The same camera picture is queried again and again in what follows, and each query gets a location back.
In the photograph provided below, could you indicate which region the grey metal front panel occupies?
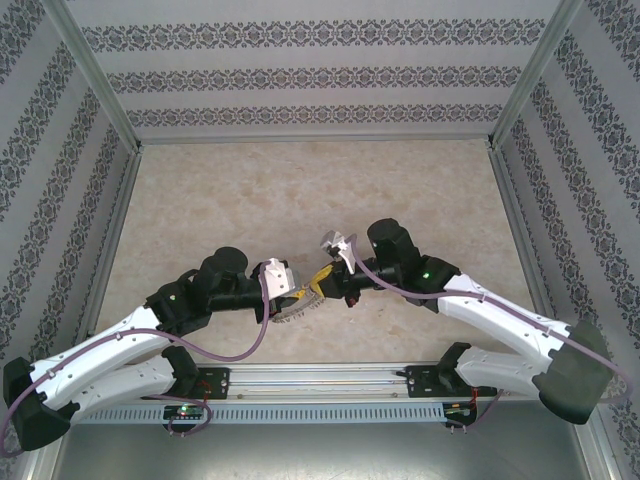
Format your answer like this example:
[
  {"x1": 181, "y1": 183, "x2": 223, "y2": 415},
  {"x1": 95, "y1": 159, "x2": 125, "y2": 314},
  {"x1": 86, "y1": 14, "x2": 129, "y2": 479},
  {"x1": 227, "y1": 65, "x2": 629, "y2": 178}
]
[{"x1": 49, "y1": 422, "x2": 609, "y2": 480}]

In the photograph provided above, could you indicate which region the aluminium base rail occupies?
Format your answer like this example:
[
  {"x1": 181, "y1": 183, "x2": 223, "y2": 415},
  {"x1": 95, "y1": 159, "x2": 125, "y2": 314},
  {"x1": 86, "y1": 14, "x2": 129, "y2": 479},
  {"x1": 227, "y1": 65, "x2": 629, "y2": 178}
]
[{"x1": 227, "y1": 367, "x2": 411, "y2": 399}]

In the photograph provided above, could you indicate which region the grey slotted cable duct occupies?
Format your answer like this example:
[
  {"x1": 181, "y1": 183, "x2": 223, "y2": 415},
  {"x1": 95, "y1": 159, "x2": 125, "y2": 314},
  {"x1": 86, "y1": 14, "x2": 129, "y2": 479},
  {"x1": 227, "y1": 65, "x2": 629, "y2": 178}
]
[{"x1": 74, "y1": 402, "x2": 451, "y2": 426}]

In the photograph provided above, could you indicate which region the aluminium frame post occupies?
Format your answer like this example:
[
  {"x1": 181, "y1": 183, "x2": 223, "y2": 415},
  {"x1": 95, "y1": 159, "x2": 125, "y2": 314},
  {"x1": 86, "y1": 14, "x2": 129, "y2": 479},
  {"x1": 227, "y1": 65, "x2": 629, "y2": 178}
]
[
  {"x1": 487, "y1": 0, "x2": 584, "y2": 151},
  {"x1": 39, "y1": 0, "x2": 146, "y2": 154}
]

